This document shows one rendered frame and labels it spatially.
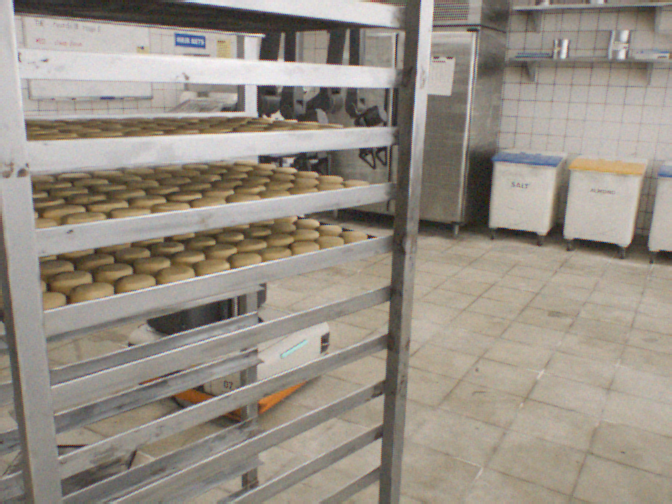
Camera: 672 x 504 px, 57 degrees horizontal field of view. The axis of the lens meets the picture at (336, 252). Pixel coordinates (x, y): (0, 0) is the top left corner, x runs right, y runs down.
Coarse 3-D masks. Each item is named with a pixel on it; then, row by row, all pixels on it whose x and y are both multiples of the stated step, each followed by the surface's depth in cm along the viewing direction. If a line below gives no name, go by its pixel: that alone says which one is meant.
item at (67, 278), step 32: (256, 224) 113; (288, 224) 112; (64, 256) 90; (96, 256) 89; (128, 256) 90; (160, 256) 94; (192, 256) 90; (224, 256) 93; (256, 256) 91; (288, 256) 94; (0, 288) 78; (64, 288) 78; (96, 288) 76; (128, 288) 77
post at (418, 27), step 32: (416, 0) 94; (416, 32) 95; (416, 64) 96; (416, 96) 97; (416, 128) 99; (416, 160) 100; (416, 192) 102; (416, 224) 104; (384, 416) 114; (384, 448) 115; (384, 480) 117
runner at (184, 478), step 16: (384, 384) 113; (336, 400) 104; (352, 400) 107; (368, 400) 110; (304, 416) 99; (320, 416) 102; (336, 416) 105; (272, 432) 95; (288, 432) 97; (240, 448) 91; (256, 448) 93; (208, 464) 87; (224, 464) 89; (160, 480) 82; (176, 480) 84; (192, 480) 86; (128, 496) 79; (144, 496) 81; (160, 496) 83
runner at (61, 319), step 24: (384, 240) 104; (264, 264) 87; (288, 264) 90; (312, 264) 93; (336, 264) 97; (144, 288) 75; (168, 288) 77; (192, 288) 79; (216, 288) 82; (240, 288) 85; (48, 312) 67; (72, 312) 69; (96, 312) 71; (120, 312) 73; (144, 312) 75; (0, 336) 66
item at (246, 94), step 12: (240, 36) 126; (240, 48) 127; (252, 48) 127; (240, 96) 130; (252, 96) 130; (240, 108) 130; (252, 108) 130; (240, 300) 142; (252, 300) 142; (240, 312) 143; (252, 348) 145; (240, 372) 147; (252, 372) 146; (240, 384) 148; (252, 408) 149; (252, 480) 154
